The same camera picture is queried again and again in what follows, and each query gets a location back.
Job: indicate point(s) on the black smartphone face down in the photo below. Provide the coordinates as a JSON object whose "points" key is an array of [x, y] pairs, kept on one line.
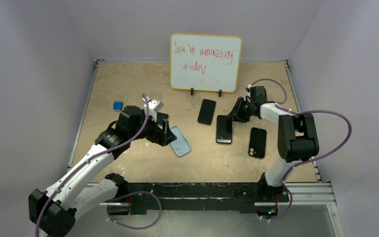
{"points": [[206, 112]]}

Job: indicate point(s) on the light blue phone case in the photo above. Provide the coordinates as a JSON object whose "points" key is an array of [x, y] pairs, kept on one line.
{"points": [[181, 145]]}

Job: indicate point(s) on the small blue eraser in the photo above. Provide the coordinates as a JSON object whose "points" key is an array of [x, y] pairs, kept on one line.
{"points": [[117, 106]]}

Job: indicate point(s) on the aluminium frame rail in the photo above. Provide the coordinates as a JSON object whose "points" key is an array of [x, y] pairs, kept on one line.
{"points": [[312, 193]]}

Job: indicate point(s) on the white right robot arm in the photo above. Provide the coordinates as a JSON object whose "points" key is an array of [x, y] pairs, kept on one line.
{"points": [[297, 140]]}

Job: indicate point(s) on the yellow framed whiteboard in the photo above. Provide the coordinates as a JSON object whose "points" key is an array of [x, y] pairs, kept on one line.
{"points": [[201, 62]]}

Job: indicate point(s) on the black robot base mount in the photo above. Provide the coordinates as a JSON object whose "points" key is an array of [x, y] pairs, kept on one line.
{"points": [[241, 197]]}

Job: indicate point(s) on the black phone case right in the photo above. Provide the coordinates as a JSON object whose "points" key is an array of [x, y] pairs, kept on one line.
{"points": [[257, 143]]}

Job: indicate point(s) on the black smartphone with purple edge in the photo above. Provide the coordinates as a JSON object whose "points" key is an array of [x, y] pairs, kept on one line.
{"points": [[223, 129]]}

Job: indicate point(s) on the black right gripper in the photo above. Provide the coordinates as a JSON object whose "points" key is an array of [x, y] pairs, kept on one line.
{"points": [[236, 113]]}

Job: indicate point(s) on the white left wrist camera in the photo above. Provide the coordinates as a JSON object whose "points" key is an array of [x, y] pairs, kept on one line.
{"points": [[154, 106]]}

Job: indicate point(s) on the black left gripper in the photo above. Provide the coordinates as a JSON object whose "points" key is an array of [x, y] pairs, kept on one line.
{"points": [[168, 136]]}

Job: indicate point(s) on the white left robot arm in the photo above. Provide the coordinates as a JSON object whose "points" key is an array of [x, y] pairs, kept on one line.
{"points": [[55, 210]]}

